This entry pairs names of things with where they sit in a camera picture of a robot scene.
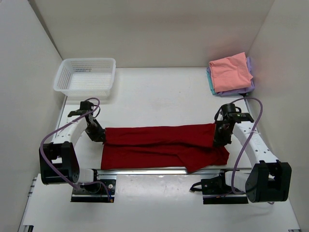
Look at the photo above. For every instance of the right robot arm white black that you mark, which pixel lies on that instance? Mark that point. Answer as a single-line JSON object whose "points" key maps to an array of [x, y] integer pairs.
{"points": [[269, 179]]}

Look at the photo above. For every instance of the folded pink t shirt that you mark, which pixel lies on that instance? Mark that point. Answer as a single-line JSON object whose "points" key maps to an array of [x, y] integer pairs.
{"points": [[230, 73]]}

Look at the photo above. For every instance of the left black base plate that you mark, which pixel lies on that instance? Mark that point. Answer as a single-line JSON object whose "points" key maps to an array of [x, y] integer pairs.
{"points": [[102, 192]]}

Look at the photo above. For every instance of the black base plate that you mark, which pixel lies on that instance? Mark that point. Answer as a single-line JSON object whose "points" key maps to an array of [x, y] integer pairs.
{"points": [[102, 192], [215, 191]]}

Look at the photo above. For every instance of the white plastic basket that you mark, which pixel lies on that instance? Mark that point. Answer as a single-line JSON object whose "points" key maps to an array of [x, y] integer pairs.
{"points": [[85, 77]]}

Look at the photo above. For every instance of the folded purple t shirt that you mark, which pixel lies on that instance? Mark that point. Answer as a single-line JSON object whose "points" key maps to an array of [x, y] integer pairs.
{"points": [[241, 91]]}

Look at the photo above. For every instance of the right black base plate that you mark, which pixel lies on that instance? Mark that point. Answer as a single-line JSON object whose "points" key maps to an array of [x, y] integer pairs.
{"points": [[215, 191]]}

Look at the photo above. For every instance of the red t shirt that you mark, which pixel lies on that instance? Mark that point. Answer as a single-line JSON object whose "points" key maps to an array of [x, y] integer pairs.
{"points": [[189, 146]]}

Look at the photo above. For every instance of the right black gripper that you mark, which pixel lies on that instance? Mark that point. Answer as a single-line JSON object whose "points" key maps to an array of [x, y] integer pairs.
{"points": [[218, 140]]}

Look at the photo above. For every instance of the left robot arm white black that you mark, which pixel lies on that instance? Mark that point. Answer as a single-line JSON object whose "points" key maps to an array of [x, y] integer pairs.
{"points": [[58, 160]]}

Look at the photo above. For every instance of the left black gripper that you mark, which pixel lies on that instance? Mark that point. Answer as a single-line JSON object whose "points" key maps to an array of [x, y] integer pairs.
{"points": [[97, 136]]}

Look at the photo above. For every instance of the folded teal t shirt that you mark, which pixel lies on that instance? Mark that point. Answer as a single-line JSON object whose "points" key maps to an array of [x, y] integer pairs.
{"points": [[210, 83]]}

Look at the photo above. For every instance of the aluminium rail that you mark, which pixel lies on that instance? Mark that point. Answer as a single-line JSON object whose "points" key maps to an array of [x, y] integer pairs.
{"points": [[154, 171]]}

